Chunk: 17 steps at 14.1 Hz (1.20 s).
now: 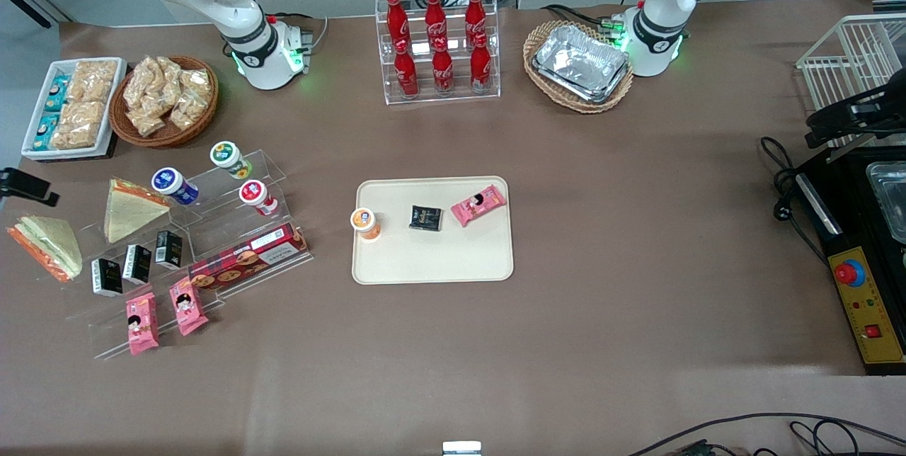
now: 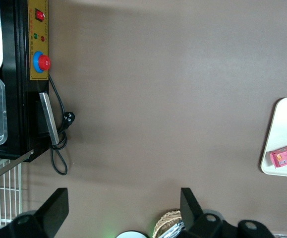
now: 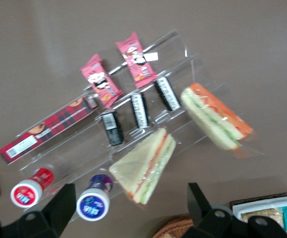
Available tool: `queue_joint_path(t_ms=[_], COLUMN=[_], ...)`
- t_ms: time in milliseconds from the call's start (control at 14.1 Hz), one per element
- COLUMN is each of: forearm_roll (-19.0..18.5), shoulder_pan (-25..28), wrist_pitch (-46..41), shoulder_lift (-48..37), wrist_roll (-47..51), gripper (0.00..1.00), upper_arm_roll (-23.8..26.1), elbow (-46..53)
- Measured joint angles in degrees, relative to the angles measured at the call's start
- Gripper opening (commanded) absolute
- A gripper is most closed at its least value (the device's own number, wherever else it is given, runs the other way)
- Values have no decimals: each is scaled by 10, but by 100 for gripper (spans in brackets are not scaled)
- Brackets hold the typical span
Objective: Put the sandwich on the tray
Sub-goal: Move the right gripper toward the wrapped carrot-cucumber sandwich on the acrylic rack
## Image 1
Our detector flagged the triangle sandwich orange edge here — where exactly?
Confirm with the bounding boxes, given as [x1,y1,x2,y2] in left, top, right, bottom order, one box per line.
[6,215,84,284]

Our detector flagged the beige plastic serving tray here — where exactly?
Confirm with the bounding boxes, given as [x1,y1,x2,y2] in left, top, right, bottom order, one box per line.
[351,175,515,286]

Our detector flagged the wrapped triangle sandwich pale bread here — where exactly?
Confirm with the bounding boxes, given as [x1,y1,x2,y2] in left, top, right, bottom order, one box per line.
[103,178,172,244]

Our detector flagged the white rectangular snack tray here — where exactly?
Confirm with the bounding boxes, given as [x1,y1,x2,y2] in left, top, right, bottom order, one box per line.
[21,57,129,161]

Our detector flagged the pink snack packet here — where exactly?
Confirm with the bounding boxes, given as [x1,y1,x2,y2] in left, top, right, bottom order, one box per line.
[450,184,508,229]
[168,276,210,337]
[125,292,161,357]

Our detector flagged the black snack packet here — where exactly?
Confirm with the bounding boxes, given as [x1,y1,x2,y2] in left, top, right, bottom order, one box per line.
[408,205,444,233]

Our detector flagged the orange lid yogurt cup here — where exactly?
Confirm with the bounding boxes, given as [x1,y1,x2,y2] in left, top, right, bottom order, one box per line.
[350,207,382,241]

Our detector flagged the clear acrylic bottle rack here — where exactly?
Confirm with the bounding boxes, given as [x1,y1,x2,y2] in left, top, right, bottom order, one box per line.
[374,0,502,106]

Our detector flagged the red cola bottle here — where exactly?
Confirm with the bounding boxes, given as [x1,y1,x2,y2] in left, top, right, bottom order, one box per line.
[386,0,411,46]
[464,0,488,42]
[424,0,448,46]
[432,36,455,95]
[470,33,493,93]
[394,38,420,98]

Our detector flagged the oval wicker basket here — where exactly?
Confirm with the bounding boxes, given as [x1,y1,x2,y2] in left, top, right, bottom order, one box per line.
[522,20,635,115]

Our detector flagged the small clear acrylic stepped stand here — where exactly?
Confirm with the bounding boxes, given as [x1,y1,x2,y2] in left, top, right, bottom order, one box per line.
[167,149,292,260]

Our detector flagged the stacked aluminium foil trays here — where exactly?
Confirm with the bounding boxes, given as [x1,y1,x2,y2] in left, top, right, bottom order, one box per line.
[532,24,631,104]

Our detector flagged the red lid yogurt cup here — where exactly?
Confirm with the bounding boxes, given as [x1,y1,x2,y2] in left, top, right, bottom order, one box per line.
[238,179,280,217]

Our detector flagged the red cookie box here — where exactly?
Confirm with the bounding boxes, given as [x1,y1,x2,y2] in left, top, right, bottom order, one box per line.
[188,222,311,292]

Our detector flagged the green lid yogurt cup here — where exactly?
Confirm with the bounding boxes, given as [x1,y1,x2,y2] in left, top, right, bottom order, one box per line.
[210,140,253,181]

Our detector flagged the clear bag of crackers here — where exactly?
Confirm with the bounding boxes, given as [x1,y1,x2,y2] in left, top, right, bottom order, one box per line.
[157,56,186,90]
[123,58,168,114]
[181,68,214,97]
[127,108,168,139]
[168,91,210,132]

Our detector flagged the blue lid yogurt cup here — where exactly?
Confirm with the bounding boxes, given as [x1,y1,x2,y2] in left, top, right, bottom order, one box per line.
[151,166,200,207]

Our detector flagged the small black carton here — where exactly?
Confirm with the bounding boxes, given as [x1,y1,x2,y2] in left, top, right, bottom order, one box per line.
[154,229,184,271]
[122,244,152,285]
[91,258,125,298]

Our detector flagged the round brown wicker basket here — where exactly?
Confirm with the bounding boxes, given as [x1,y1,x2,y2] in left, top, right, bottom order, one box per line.
[109,55,219,149]

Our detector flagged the clear pack of crisp biscuits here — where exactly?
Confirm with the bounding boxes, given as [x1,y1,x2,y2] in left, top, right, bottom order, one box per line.
[68,60,118,103]
[52,100,108,151]

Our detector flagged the large clear acrylic stepped stand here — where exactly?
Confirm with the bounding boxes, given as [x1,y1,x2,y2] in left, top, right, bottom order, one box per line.
[0,210,316,362]

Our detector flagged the black sealing machine yellow panel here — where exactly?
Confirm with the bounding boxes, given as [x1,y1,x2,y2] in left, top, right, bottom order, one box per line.
[792,146,906,377]

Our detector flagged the blue snack packet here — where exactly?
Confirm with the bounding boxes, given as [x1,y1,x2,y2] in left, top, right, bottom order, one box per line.
[33,113,62,153]
[43,75,71,112]

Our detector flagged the foil container in machine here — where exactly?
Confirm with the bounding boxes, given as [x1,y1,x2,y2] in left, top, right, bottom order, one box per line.
[864,160,906,245]

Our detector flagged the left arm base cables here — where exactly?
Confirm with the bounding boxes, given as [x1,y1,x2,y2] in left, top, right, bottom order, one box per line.
[541,3,625,36]

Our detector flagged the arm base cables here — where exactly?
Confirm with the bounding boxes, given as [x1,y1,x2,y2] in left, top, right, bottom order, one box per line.
[541,3,625,36]
[265,11,331,55]

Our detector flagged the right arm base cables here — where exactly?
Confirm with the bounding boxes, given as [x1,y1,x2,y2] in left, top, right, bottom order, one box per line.
[265,11,331,55]

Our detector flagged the black power cable with plug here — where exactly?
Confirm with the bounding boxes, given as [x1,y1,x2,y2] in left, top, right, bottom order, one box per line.
[759,135,831,267]

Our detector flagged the long black cable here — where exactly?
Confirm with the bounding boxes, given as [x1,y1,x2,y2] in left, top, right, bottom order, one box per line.
[626,411,906,456]

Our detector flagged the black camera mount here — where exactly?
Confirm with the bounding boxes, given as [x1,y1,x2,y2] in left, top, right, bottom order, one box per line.
[805,79,906,149]

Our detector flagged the white wire basket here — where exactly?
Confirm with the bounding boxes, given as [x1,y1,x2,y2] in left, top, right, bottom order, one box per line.
[796,13,906,149]

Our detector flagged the looped black cable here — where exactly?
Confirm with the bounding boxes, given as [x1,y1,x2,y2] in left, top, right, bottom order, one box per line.
[789,418,906,456]

